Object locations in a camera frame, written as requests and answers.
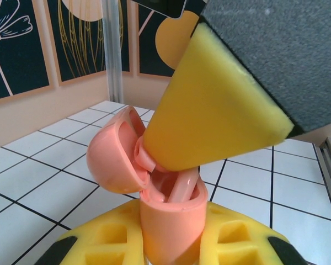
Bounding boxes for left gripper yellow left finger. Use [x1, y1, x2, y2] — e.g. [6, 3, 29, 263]
[35, 198, 146, 265]

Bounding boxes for dark panel pink flower outlines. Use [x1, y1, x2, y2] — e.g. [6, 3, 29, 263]
[0, 0, 57, 103]

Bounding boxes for salmon pink earbud charging case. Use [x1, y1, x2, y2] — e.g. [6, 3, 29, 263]
[86, 105, 210, 265]

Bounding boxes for salmon pink wireless earbud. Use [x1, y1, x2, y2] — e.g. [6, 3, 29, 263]
[165, 172, 199, 204]
[134, 136, 158, 173]

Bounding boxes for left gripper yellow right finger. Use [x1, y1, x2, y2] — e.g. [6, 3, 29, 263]
[200, 200, 308, 265]

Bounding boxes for aluminium corner post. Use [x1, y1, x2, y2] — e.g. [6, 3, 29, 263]
[101, 0, 125, 105]

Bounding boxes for dark panel peach oval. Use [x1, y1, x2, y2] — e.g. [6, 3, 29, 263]
[46, 0, 109, 87]

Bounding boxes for dark panel orange oval feathers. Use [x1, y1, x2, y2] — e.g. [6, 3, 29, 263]
[137, 0, 201, 78]

